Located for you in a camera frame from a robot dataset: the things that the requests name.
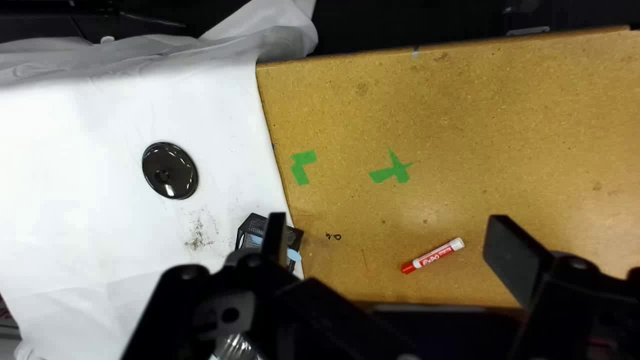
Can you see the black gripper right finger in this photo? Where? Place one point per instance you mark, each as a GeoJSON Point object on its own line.
{"type": "Point", "coordinates": [517, 261]}

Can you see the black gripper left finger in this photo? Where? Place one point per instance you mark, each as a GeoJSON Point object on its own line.
{"type": "Point", "coordinates": [275, 237]}

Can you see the light blue card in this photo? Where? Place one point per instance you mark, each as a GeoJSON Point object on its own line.
{"type": "Point", "coordinates": [296, 255]}

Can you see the red and white marker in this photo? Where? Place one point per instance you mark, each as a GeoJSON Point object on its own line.
{"type": "Point", "coordinates": [433, 257]}

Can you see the black round dish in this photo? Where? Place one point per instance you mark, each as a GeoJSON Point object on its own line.
{"type": "Point", "coordinates": [170, 171]}

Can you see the green T-shaped tape mark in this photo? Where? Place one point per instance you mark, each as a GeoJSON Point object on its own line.
{"type": "Point", "coordinates": [392, 172]}

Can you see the white cloth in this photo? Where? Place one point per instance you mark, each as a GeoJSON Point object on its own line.
{"type": "Point", "coordinates": [86, 213]}

